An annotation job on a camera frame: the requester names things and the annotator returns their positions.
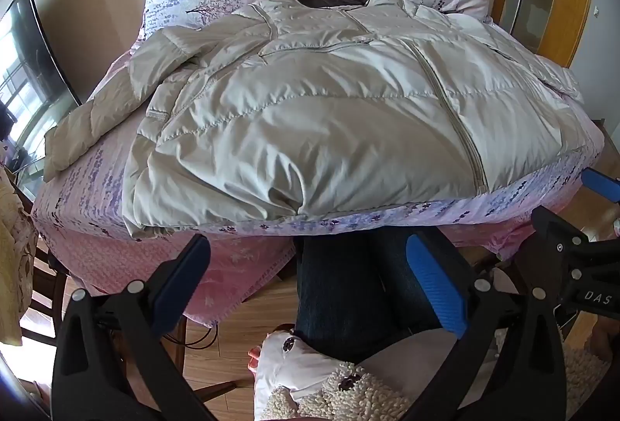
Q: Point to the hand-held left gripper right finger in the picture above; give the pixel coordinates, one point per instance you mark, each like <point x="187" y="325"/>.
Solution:
<point x="436" y="285"/>

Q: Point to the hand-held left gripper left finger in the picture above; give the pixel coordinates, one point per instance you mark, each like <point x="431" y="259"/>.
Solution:
<point x="186" y="275"/>

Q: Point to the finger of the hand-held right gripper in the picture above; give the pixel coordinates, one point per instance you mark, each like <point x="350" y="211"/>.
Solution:
<point x="557" y="232"/>
<point x="600" y="186"/>

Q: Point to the beige puffer jacket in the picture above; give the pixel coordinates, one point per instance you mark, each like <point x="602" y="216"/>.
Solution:
<point x="315" y="111"/>

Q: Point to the pink floral bed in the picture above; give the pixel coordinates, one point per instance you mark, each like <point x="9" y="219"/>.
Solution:
<point x="121" y="256"/>

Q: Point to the person's legs in jeans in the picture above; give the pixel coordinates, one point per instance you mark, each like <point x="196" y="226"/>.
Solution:
<point x="348" y="290"/>

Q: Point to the wooden chair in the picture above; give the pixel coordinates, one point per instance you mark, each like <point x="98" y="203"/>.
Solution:
<point x="48" y="285"/>

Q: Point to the person's white fluffy top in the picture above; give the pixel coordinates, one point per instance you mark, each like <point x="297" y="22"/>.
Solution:
<point x="310" y="372"/>

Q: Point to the yellowish patterned cloth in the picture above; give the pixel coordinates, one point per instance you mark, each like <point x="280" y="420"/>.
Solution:
<point x="14" y="256"/>

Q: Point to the black framed mirror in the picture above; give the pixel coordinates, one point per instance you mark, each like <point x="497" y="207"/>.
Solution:
<point x="29" y="72"/>

